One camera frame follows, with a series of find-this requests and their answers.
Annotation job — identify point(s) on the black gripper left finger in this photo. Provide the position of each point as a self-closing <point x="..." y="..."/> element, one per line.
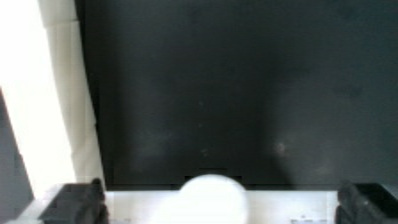
<point x="68" y="205"/>

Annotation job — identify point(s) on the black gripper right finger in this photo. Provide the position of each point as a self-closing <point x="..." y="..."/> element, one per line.
<point x="367" y="204"/>

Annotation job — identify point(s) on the white small drawer box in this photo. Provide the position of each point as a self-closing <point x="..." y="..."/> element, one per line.
<point x="216" y="202"/>

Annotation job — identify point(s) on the white L-shaped boundary rail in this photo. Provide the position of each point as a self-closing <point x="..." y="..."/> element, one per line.
<point x="45" y="88"/>

